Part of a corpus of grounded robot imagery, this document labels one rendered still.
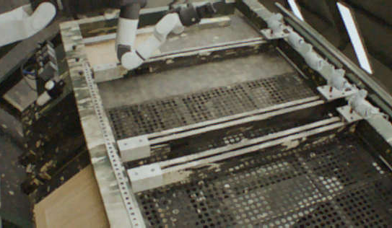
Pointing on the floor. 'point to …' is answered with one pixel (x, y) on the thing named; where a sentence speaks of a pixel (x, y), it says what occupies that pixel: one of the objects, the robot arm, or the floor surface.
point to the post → (3, 50)
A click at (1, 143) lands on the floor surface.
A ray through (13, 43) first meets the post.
